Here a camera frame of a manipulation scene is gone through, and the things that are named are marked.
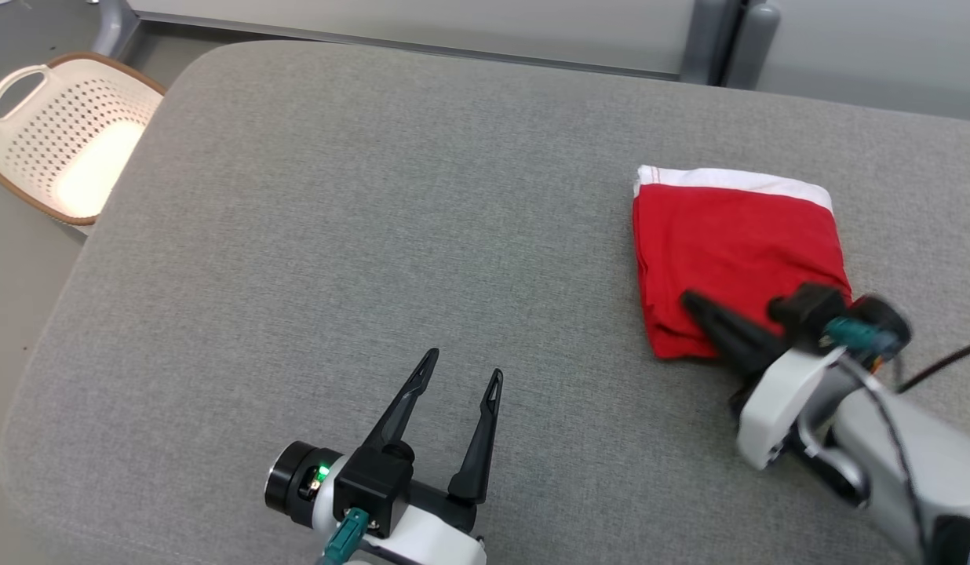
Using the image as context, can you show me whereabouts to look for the grey metal frame leg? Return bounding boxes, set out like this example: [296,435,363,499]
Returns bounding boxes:
[91,0,142,57]

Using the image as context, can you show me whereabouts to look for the thin black cable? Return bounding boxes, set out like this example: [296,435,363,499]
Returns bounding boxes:
[897,337,970,393]
[838,357,935,565]

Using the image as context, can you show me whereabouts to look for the teal connector on right gripper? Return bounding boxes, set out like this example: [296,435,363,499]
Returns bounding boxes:
[821,314,900,355]

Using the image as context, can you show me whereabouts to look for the teal connector on left gripper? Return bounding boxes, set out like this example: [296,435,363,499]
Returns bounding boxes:
[316,508,372,565]

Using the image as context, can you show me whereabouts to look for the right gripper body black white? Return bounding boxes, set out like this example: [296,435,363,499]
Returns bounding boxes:
[728,284,913,472]

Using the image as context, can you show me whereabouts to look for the cream plastic laundry basket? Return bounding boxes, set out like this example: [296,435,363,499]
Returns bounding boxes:
[0,51,168,227]

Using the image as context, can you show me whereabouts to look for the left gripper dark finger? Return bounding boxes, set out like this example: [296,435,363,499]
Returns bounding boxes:
[447,369,504,505]
[362,348,440,450]

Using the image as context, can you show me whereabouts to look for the grey partition post with feet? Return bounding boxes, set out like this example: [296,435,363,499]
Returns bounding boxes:
[680,0,782,89]

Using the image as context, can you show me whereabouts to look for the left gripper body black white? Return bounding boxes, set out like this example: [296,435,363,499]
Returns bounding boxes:
[265,439,487,565]

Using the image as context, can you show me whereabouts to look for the teal connector on gripper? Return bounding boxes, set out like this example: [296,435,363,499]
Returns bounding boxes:
[316,508,372,565]
[821,314,900,355]

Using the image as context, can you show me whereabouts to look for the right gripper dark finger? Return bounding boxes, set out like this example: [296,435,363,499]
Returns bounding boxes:
[681,290,788,377]
[768,292,808,334]

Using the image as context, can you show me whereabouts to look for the red and white shorts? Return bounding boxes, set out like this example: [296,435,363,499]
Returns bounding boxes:
[633,165,853,362]

